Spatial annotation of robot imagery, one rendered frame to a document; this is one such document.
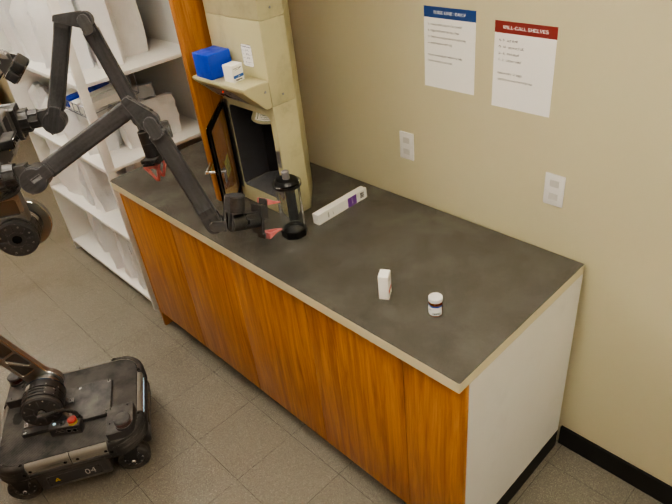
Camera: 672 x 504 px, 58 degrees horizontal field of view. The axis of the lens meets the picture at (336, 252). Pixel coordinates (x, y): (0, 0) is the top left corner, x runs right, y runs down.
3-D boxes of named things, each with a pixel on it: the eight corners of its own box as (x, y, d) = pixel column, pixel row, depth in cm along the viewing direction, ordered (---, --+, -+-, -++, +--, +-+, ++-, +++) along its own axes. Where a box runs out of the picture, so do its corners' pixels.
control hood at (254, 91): (221, 92, 238) (215, 67, 233) (273, 108, 218) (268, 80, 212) (197, 101, 232) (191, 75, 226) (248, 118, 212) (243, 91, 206)
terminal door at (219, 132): (241, 187, 260) (222, 98, 238) (230, 225, 235) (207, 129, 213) (239, 187, 261) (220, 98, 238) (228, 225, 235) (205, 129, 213)
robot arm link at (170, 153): (139, 117, 190) (137, 122, 180) (155, 109, 190) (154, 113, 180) (210, 229, 208) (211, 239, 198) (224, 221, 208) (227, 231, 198)
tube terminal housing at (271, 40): (286, 174, 278) (257, -3, 235) (335, 193, 258) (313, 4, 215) (243, 196, 265) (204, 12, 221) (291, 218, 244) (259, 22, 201)
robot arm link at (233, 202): (208, 224, 206) (209, 232, 198) (207, 191, 202) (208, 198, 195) (243, 223, 209) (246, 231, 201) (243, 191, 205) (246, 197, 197)
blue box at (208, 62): (218, 68, 230) (213, 44, 225) (234, 72, 224) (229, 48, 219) (196, 76, 225) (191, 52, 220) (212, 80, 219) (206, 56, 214)
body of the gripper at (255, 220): (265, 205, 206) (246, 207, 201) (267, 234, 208) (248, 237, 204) (255, 203, 211) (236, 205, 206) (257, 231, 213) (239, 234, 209)
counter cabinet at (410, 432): (255, 269, 382) (226, 137, 332) (555, 444, 254) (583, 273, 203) (164, 324, 346) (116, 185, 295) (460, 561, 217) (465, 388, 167)
